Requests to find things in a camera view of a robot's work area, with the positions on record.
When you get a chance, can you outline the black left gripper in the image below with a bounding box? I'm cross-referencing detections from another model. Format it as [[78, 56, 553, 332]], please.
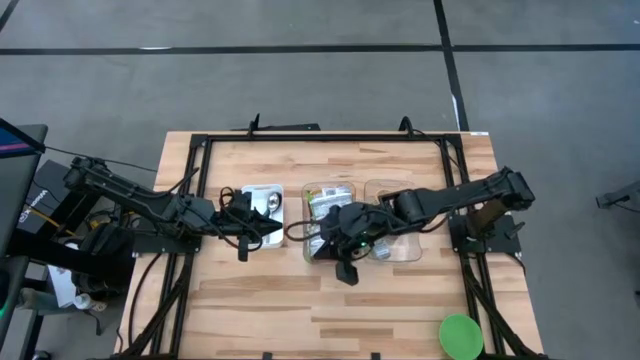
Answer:
[[212, 188, 284, 241]]

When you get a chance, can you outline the white rectangular tray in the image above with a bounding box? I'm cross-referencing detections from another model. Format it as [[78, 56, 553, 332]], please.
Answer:
[[239, 183, 285, 250]]

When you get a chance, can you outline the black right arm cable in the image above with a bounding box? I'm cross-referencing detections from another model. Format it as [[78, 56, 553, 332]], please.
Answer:
[[283, 218, 331, 244]]

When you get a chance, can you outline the grey metal stand foot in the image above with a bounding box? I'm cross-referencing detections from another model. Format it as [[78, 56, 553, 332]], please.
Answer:
[[594, 179, 640, 210]]

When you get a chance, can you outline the thin black cable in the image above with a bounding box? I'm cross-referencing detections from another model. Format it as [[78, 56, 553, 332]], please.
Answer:
[[44, 146, 159, 174]]

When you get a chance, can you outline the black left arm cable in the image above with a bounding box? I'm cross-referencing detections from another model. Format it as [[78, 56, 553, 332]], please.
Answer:
[[169, 167, 264, 251]]

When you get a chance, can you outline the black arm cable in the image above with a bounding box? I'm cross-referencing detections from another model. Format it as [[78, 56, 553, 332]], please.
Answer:
[[169, 167, 264, 251], [283, 218, 331, 244]]

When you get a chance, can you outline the computer screen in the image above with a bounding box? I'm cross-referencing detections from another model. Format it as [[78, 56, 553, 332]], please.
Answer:
[[0, 118, 46, 159]]

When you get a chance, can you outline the olive fabric bundle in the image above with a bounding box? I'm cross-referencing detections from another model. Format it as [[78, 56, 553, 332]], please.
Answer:
[[19, 287, 69, 312]]

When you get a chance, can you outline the black bulky equipment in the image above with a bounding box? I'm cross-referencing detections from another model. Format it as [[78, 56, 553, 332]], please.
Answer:
[[9, 219, 136, 296]]

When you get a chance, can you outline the black floor cable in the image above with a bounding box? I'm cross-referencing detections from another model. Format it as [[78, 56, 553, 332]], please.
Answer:
[[597, 192, 640, 216]]

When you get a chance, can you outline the yellow cable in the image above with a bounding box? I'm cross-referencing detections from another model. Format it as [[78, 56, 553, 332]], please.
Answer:
[[29, 207, 76, 236]]

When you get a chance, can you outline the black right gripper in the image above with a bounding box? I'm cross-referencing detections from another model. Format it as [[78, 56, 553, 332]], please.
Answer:
[[312, 200, 389, 262]]

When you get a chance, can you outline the black camera bracket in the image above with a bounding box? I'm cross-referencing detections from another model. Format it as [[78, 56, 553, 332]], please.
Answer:
[[247, 113, 321, 135]]

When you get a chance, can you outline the thick black cable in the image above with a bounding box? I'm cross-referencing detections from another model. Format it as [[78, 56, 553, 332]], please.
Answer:
[[127, 252, 166, 351]]

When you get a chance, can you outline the clear plastic bin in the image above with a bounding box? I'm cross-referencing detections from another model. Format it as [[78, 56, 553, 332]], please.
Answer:
[[301, 181, 363, 265], [362, 178, 424, 264]]

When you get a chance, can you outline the green white purple packet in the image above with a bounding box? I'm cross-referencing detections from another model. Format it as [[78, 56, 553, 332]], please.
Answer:
[[307, 185, 355, 221]]

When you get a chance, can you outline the black cardboard box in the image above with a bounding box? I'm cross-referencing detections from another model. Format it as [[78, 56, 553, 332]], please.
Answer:
[[19, 159, 106, 236]]

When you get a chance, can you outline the white paper sheet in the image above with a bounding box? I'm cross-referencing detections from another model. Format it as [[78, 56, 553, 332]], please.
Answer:
[[47, 264, 94, 309]]

